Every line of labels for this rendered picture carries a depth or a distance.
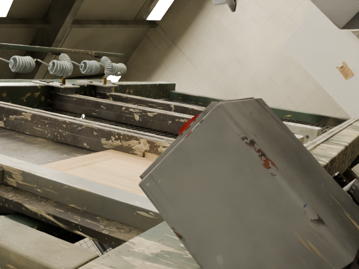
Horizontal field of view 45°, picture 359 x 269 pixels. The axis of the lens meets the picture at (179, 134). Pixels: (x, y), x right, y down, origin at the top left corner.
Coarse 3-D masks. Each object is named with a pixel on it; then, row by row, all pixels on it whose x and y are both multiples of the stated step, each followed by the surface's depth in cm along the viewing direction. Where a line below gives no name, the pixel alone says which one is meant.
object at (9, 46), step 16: (0, 48) 165; (16, 48) 171; (32, 48) 178; (48, 48) 186; (16, 64) 170; (32, 64) 171; (48, 64) 182; (64, 64) 185; (80, 64) 202; (96, 64) 204; (112, 64) 217
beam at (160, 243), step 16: (352, 128) 198; (304, 144) 144; (320, 144) 147; (336, 144) 150; (352, 144) 164; (320, 160) 121; (336, 160) 134; (352, 160) 175; (160, 224) 64; (144, 240) 58; (160, 240) 59; (176, 240) 59; (112, 256) 53; (128, 256) 53; (144, 256) 54; (160, 256) 54; (176, 256) 55
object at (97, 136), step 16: (0, 112) 140; (16, 112) 137; (32, 112) 134; (48, 112) 137; (16, 128) 138; (32, 128) 134; (48, 128) 131; (64, 128) 128; (80, 128) 125; (96, 128) 122; (112, 128) 124; (80, 144) 126; (96, 144) 123; (112, 144) 120; (128, 144) 118; (144, 144) 115; (160, 144) 113
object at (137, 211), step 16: (0, 160) 91; (16, 160) 92; (16, 176) 87; (32, 176) 85; (48, 176) 84; (64, 176) 85; (32, 192) 85; (48, 192) 83; (64, 192) 81; (80, 192) 79; (96, 192) 78; (112, 192) 79; (128, 192) 80; (80, 208) 80; (96, 208) 78; (112, 208) 76; (128, 208) 74; (144, 208) 73; (128, 224) 75; (144, 224) 73
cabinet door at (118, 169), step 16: (64, 160) 104; (80, 160) 106; (96, 160) 107; (112, 160) 110; (128, 160) 111; (144, 160) 112; (80, 176) 94; (96, 176) 95; (112, 176) 97; (128, 176) 98
